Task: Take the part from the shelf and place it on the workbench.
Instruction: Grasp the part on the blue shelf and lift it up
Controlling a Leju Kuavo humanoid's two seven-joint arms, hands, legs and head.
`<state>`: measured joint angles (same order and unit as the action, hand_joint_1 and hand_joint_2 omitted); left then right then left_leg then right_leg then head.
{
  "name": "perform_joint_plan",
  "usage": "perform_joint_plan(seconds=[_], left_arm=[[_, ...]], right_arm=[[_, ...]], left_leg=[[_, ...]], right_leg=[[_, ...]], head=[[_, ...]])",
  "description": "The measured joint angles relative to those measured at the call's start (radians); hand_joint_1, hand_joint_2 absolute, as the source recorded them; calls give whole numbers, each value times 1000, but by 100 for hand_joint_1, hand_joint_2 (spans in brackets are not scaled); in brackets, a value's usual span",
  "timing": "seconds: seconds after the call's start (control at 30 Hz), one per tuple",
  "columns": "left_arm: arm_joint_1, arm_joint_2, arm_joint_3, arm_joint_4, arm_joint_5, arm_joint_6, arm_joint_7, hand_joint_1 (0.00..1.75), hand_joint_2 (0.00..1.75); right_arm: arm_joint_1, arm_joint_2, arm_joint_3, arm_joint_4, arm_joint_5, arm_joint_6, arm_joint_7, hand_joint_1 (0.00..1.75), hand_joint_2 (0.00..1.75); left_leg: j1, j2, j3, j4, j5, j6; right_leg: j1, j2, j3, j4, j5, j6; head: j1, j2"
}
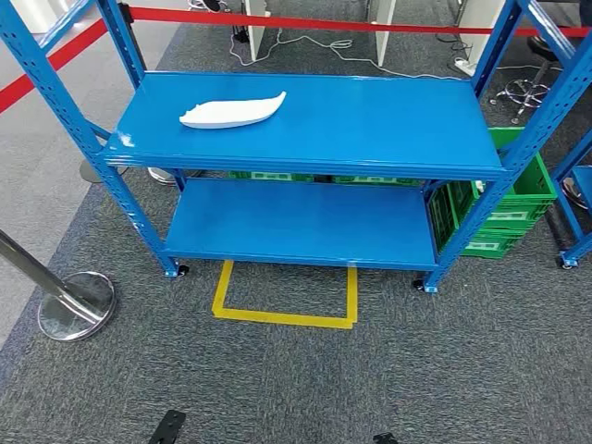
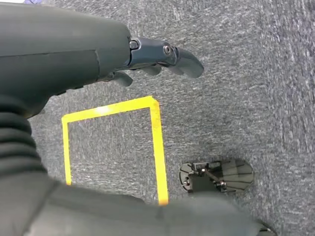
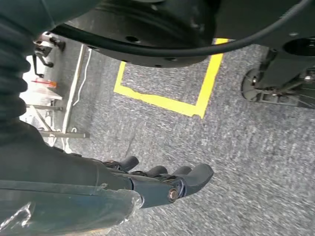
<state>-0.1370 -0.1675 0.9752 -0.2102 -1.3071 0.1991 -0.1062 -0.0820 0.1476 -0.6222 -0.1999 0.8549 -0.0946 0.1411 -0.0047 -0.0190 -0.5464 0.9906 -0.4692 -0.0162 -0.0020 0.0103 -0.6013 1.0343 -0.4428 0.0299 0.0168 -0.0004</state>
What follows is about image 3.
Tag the ribbed right robot arm sleeve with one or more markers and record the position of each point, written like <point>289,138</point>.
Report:
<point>12,81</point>

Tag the black chair base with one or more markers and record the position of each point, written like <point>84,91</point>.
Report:
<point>43,49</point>

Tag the black robot caster wheel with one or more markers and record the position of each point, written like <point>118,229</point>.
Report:
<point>251,86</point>

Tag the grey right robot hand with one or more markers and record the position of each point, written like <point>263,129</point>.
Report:
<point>61,182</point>

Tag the grey metal bar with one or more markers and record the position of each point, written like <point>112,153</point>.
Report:
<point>63,134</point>

